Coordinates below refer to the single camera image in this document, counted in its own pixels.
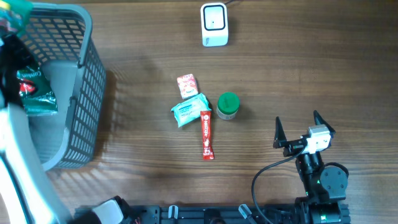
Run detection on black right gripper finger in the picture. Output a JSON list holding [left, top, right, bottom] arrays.
[[273, 116, 287, 148], [313, 110, 336, 134]]

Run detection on green glove package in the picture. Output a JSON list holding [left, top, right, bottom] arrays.
[[0, 0, 59, 117]]

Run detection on red coffee stick sachet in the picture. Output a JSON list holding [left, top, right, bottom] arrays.
[[200, 111, 215, 160]]

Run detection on teal wet wipes pack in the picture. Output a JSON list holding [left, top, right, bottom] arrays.
[[170, 93, 211, 128]]

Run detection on orange candy pack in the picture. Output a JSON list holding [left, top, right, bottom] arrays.
[[177, 74, 198, 100]]

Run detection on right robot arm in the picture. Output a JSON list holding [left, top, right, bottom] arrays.
[[273, 111, 351, 223]]

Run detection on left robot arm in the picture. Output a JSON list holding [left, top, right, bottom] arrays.
[[1, 34, 72, 223]]

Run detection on white barcode scanner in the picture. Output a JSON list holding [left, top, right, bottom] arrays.
[[200, 2, 229, 47]]

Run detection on grey plastic mesh basket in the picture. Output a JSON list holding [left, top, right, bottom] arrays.
[[22, 3, 106, 170]]

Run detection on green lidded small jar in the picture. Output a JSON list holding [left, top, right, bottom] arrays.
[[216, 92, 240, 120]]

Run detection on black right camera cable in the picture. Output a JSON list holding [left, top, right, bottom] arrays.
[[251, 146, 307, 224]]

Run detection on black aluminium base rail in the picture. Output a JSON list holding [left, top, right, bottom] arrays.
[[70, 195, 351, 224]]

